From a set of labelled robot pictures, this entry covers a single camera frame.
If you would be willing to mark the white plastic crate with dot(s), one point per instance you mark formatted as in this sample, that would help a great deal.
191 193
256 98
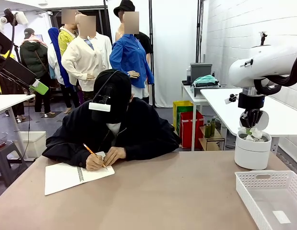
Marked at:
198 92

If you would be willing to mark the white table edge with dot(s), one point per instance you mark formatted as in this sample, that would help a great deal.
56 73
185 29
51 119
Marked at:
282 115

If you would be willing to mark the mannequin in white shirt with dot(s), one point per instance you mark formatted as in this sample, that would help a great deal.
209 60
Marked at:
105 48

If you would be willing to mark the person's right hand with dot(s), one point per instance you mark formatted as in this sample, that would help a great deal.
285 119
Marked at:
94 163

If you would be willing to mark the black camera housing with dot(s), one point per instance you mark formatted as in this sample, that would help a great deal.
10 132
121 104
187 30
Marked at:
0 42

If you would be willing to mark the yellow pencil with pink eraser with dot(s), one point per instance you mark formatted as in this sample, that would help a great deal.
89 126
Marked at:
87 148

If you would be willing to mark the white storage box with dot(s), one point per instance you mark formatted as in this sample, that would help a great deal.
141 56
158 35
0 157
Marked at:
35 143

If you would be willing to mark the black bucket hat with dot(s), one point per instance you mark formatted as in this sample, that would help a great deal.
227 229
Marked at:
125 6

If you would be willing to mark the person's torso black jacket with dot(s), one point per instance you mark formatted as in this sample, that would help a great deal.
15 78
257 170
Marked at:
143 129

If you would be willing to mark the small black tripod mount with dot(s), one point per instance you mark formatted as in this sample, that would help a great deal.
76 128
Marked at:
263 38

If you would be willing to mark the grey bottle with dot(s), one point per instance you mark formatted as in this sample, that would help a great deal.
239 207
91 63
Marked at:
188 74

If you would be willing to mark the white perforated plastic basket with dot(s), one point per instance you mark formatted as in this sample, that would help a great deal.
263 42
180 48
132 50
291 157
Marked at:
249 184

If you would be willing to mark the mannequin in blue shirt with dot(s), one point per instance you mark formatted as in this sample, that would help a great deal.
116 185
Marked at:
129 55

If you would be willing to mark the person in dark puffer jacket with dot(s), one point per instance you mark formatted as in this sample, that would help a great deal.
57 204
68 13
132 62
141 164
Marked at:
33 60

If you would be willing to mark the small white table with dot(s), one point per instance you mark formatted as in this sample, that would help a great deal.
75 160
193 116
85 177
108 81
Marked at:
186 92

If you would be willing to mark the white face mask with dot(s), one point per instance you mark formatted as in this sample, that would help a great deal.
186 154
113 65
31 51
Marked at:
113 127

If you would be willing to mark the white head-mounted camera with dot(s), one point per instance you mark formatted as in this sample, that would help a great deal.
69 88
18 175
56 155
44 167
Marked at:
99 107

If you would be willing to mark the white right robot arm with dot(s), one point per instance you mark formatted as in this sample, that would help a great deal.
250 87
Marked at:
265 62

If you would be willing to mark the white paper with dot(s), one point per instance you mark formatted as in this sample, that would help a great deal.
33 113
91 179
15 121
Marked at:
255 134

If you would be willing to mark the white side table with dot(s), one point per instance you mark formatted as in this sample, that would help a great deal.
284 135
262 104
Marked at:
9 100

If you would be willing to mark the black cap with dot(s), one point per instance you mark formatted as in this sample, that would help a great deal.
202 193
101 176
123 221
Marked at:
119 95

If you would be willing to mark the white round trash bin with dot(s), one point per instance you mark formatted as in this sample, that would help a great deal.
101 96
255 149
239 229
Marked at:
251 153

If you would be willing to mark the mannequin in yellow jacket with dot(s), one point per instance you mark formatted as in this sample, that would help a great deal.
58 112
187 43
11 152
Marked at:
64 39

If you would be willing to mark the low wooden shelf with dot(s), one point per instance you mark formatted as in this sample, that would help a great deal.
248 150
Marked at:
210 142

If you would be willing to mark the white spiral notebook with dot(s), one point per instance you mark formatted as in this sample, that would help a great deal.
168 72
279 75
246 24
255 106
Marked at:
64 177

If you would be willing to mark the black light stand pole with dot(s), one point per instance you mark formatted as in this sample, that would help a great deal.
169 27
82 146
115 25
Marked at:
151 36
198 28

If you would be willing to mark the mannequin in cream cardigan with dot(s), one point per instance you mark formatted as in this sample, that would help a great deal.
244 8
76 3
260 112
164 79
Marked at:
83 60

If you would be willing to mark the teal cloth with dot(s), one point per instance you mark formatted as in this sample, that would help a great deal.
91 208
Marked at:
205 79

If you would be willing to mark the person's left forearm black sleeve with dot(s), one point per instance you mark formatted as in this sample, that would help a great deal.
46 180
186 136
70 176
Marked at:
150 149

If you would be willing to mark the person's right forearm black sleeve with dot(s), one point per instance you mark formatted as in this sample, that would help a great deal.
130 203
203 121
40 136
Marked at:
66 154

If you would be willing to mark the yellow green shopping bag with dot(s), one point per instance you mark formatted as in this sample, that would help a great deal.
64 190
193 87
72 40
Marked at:
181 107

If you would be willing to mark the red storage bin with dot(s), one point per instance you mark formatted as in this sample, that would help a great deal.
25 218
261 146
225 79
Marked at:
189 131

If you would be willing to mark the small black clip object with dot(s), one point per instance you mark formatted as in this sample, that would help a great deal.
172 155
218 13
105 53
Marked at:
232 97

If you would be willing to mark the person's left hand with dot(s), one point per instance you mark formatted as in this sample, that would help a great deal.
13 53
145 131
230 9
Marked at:
115 153

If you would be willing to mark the mannequin in black shirt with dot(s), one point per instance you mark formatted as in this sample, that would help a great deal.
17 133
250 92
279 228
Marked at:
146 42

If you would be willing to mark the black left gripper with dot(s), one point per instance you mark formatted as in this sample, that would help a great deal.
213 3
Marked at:
6 65

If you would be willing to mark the dark grey stool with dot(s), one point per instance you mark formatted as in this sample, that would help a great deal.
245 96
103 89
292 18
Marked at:
6 148

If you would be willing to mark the green bottle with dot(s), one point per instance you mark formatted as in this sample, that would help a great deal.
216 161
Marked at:
207 129
213 127

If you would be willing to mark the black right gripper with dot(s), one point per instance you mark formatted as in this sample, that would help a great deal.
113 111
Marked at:
251 101

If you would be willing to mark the grey metal box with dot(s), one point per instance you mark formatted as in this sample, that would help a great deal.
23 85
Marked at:
201 69

